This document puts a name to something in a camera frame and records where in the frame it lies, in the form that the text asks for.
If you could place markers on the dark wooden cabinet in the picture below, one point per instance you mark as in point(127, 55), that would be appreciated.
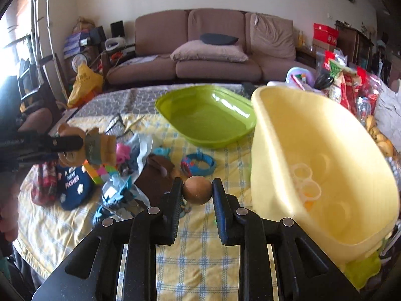
point(354, 44)

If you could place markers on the bag of biscuits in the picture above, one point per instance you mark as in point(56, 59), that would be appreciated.
point(380, 138)

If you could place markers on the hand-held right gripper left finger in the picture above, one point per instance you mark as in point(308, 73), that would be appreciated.
point(175, 213)

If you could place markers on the person's left hand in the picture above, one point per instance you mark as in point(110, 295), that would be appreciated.
point(7, 219)

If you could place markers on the multicoloured puzzle cube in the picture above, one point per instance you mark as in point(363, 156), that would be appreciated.
point(100, 172)

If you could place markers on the white coat rack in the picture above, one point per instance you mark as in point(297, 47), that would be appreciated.
point(48, 37)

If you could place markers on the yellow plastic basin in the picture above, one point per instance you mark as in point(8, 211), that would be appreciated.
point(313, 138)

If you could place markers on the grey patterned cloth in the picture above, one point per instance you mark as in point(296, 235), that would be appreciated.
point(125, 98)

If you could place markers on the papers on sofa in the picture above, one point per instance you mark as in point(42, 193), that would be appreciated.
point(142, 59)

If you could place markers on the beige pillow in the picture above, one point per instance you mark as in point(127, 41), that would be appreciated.
point(208, 51)

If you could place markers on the brown pouch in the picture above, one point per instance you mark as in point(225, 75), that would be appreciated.
point(155, 178)

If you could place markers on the dark blue cushion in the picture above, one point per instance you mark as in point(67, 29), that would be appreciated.
point(219, 39)

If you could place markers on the yellow plaid tablecloth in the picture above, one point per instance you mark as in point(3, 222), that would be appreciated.
point(194, 272)

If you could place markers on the wooden ball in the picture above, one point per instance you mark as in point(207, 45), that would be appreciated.
point(196, 190)

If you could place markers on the pink toy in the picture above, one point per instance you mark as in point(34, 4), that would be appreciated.
point(122, 151)

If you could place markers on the red box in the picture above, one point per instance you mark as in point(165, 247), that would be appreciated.
point(325, 36)

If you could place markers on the black chair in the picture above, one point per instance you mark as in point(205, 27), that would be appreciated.
point(29, 81)

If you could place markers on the crumpled white paper bag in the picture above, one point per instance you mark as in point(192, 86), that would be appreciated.
point(388, 106)

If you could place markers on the navy flower plush pouch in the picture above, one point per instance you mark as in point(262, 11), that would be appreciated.
point(73, 185)

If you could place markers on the brown teddy bear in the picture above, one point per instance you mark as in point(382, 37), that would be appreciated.
point(97, 147)

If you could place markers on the brown sofa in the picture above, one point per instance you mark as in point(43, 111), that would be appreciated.
point(156, 28)

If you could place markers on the black speaker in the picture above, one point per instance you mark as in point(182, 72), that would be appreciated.
point(116, 28)
point(97, 34)

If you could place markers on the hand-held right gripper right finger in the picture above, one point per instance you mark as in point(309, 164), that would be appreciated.
point(221, 216)

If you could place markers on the red plaid cloth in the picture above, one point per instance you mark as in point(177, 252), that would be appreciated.
point(45, 185)

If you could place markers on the clear bag of blue pieces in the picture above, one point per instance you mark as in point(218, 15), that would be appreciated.
point(122, 200)

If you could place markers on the stack of blue boxes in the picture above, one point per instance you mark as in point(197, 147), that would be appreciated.
point(75, 42)

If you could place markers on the purple plastic container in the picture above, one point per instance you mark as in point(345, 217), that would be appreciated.
point(294, 76)

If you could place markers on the beige sofa back cushion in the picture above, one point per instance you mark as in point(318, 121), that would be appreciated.
point(272, 34)

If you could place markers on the yellow plastic bag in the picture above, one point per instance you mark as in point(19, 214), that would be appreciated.
point(84, 84)

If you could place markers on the green plastic tray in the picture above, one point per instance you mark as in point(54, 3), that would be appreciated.
point(206, 119)

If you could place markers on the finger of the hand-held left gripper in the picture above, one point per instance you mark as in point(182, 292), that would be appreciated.
point(67, 143)

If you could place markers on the pile of snack packets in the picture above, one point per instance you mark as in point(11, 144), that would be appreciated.
point(347, 81)

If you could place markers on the blue toy wristwatch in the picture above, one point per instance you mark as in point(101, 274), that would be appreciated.
point(200, 163)

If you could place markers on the round white tin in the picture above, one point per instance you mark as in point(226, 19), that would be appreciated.
point(79, 62)

